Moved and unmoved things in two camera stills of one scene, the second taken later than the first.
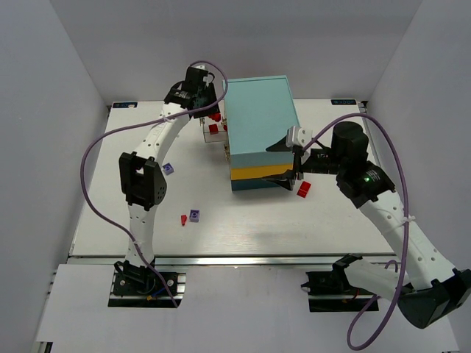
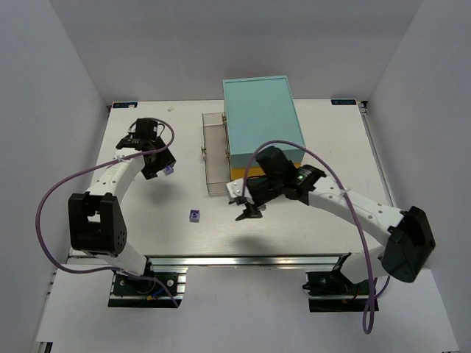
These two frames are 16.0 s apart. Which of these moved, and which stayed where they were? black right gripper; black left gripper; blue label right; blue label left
Moved: black right gripper; black left gripper
Stayed: blue label right; blue label left
